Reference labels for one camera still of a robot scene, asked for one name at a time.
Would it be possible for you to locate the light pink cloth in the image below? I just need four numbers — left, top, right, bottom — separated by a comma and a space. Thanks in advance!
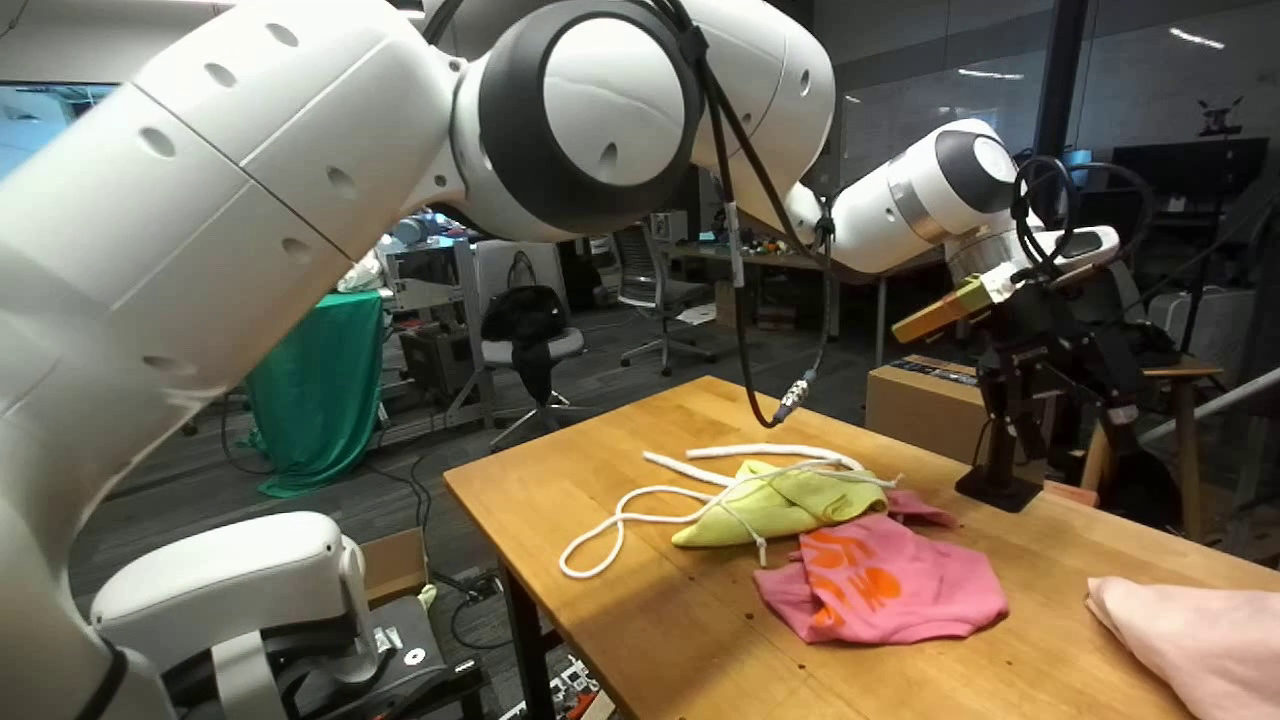
1084, 576, 1280, 720

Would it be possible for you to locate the white rope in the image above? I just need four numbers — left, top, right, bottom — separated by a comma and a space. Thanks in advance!
555, 442, 901, 585

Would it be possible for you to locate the black office chair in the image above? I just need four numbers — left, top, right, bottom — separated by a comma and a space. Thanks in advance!
481, 284, 584, 442

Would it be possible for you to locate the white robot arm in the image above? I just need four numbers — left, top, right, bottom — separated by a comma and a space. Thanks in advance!
0, 0, 1111, 720

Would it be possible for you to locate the green draped cloth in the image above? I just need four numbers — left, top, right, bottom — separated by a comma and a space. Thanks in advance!
248, 293, 385, 502

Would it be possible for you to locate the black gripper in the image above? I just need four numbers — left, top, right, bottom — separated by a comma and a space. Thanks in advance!
980, 284, 1144, 430

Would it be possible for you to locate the pink cloth orange print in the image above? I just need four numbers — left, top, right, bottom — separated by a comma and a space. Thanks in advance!
755, 489, 1007, 645

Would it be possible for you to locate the brown cardboard box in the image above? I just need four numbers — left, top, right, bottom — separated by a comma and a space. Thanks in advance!
864, 357, 989, 464

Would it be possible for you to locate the yellow-green cloth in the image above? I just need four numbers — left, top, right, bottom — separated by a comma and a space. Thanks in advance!
673, 464, 887, 550

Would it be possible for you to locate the black vertical pole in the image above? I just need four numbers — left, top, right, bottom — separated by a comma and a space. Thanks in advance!
956, 0, 1088, 511

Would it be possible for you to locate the wooden stool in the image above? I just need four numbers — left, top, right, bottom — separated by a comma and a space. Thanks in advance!
1080, 363, 1216, 542

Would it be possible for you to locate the wrist camera gold block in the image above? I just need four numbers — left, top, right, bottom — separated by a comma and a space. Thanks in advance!
892, 264, 1019, 346

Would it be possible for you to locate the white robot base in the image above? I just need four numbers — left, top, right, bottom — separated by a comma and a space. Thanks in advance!
88, 511, 390, 720

